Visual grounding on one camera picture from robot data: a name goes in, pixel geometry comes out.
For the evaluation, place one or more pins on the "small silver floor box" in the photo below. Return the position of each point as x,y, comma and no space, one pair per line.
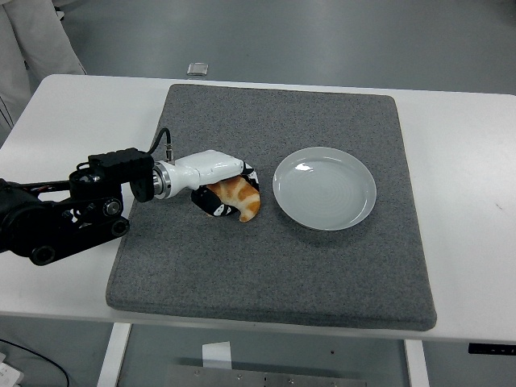
197,69

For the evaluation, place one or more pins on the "person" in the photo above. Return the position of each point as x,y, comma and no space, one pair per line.
32,40

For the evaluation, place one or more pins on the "white tape strip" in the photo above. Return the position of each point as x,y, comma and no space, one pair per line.
217,354

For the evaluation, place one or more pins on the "white power strip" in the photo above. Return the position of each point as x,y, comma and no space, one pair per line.
8,373

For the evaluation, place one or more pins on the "black table control panel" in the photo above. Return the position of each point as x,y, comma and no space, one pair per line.
492,349

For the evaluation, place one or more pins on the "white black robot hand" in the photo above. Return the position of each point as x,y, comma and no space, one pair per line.
205,167

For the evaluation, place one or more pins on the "golden croissant bread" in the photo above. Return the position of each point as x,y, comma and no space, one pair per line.
246,197

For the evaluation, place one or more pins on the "white table leg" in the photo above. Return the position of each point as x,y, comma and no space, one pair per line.
113,354
417,363

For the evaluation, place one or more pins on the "grey metal plate with screws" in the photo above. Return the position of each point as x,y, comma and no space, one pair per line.
266,379

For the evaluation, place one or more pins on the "grey felt mat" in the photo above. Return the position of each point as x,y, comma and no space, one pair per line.
250,266

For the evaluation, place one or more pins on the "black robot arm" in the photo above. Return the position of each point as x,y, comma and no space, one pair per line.
40,217

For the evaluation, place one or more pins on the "light grey round plate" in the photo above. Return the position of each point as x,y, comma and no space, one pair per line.
324,193

